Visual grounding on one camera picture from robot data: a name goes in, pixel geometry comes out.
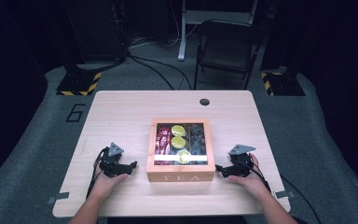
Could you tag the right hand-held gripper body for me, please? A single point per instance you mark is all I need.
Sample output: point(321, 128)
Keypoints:
point(242, 163)

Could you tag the wooden box with glass lid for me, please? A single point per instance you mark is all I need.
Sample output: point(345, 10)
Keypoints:
point(180, 177)

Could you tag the black folding chair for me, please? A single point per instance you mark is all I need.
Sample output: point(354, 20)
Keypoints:
point(227, 53)

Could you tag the black yellow striped base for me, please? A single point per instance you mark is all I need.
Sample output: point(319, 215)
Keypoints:
point(284, 84)
point(80, 84)

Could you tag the grey table bracket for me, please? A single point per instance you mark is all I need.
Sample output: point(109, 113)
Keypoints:
point(284, 194)
point(58, 197)

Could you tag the white metal stand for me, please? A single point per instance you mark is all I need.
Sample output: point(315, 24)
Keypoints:
point(182, 37)

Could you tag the person's left hand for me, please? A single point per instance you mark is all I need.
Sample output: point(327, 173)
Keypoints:
point(107, 185)

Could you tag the pile of dark packets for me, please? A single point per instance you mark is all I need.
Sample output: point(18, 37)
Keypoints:
point(198, 140)

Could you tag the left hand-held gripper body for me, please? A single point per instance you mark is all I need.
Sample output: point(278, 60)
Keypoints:
point(113, 163)

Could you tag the red sachet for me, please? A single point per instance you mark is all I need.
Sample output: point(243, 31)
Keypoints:
point(168, 140)
point(163, 140)
point(158, 140)

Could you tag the black table grommet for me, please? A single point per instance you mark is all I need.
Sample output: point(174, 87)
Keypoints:
point(204, 101)

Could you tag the person's right hand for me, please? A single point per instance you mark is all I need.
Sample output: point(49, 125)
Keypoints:
point(254, 185)

